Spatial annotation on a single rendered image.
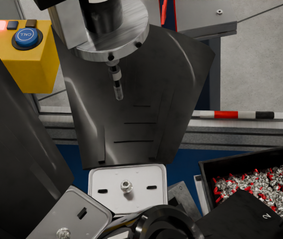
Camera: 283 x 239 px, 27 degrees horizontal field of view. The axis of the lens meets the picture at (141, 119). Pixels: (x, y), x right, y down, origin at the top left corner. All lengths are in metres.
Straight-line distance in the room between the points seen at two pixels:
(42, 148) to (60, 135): 0.67
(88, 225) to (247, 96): 1.74
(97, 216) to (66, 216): 0.03
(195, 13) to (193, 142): 0.26
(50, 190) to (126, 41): 0.18
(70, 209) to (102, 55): 0.19
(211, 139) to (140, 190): 0.52
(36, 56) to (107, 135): 0.34
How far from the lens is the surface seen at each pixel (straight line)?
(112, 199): 0.67
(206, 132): 1.16
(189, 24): 1.17
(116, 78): 0.52
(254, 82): 2.35
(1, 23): 1.09
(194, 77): 0.78
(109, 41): 0.45
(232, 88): 2.32
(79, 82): 0.75
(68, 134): 1.22
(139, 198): 0.67
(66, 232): 0.59
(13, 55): 1.03
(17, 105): 0.55
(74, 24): 0.44
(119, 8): 0.46
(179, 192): 0.88
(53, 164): 0.56
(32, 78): 1.05
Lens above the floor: 1.78
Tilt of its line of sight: 52 degrees down
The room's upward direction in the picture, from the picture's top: 10 degrees counter-clockwise
